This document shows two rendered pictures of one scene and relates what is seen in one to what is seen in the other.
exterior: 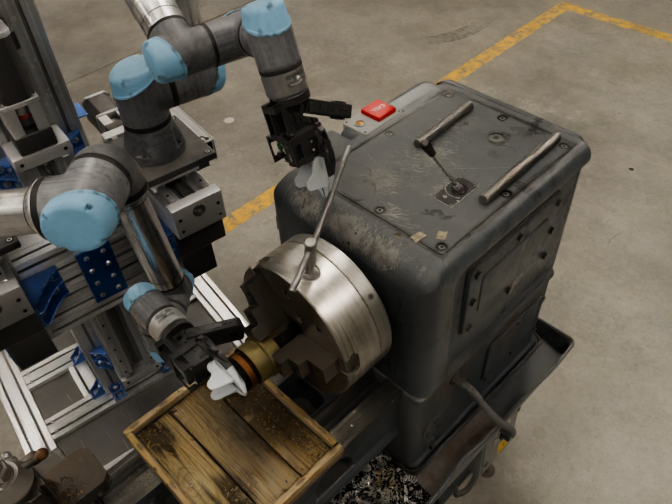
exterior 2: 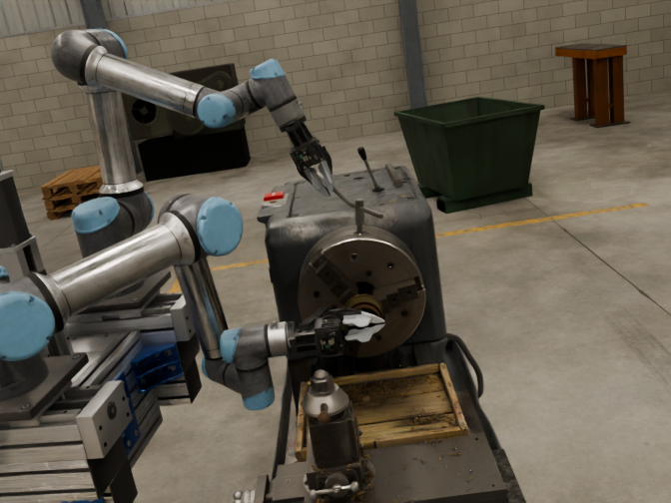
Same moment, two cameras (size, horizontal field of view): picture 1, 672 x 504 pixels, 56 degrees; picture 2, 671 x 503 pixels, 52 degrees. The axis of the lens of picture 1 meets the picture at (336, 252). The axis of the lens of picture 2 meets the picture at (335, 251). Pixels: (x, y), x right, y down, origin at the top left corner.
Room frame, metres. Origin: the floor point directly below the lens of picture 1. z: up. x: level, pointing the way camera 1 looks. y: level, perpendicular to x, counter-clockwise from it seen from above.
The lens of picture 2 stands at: (-0.27, 1.25, 1.71)
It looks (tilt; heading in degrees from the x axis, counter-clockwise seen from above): 17 degrees down; 315
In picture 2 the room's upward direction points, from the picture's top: 9 degrees counter-clockwise
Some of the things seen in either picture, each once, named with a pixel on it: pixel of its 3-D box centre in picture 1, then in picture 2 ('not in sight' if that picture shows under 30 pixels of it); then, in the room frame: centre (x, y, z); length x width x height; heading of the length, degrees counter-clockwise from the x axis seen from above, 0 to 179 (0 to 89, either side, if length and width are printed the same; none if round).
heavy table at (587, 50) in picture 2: not in sight; (589, 83); (3.81, -8.47, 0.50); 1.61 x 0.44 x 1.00; 133
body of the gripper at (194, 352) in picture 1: (190, 353); (317, 335); (0.76, 0.30, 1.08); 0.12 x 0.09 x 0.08; 41
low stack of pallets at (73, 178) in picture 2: not in sight; (89, 189); (8.39, -3.11, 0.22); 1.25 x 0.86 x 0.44; 136
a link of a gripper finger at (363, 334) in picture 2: (225, 388); (364, 334); (0.68, 0.23, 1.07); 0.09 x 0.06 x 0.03; 41
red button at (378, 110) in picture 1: (378, 111); (274, 197); (1.30, -0.12, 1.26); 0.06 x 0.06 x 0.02; 42
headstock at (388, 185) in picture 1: (428, 222); (349, 252); (1.11, -0.23, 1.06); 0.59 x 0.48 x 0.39; 132
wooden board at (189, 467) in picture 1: (232, 443); (376, 410); (0.67, 0.24, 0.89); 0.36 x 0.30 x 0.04; 42
